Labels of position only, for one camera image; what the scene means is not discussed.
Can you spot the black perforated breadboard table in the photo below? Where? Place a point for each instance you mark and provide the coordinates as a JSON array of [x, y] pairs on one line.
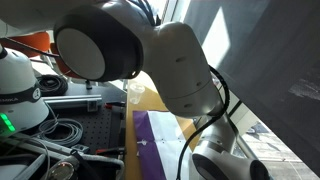
[[76, 128]]

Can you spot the orange chair far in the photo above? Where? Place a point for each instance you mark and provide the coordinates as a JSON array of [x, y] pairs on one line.
[[39, 41]]

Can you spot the red handled clamp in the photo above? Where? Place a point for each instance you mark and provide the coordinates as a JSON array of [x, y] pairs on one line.
[[110, 105]]

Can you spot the purple folder with white papers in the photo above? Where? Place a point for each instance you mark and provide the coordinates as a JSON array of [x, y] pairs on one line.
[[160, 139]]

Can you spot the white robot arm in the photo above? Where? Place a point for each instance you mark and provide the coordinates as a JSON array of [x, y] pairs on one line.
[[103, 40]]

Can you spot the aluminium extrusion rail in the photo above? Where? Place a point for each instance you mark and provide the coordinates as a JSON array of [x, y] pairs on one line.
[[90, 102]]

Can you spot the clear plastic cup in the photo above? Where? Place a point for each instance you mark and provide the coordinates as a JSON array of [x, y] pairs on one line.
[[136, 90]]

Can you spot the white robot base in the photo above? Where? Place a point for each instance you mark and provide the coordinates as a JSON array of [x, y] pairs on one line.
[[21, 103]]

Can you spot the orange chair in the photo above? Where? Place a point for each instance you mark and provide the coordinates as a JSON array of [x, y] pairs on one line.
[[64, 69], [39, 41]]

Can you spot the grey window roller blind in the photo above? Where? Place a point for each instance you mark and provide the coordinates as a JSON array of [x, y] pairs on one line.
[[268, 51]]

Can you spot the orange chair near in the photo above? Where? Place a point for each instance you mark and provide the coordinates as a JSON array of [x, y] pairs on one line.
[[64, 69]]

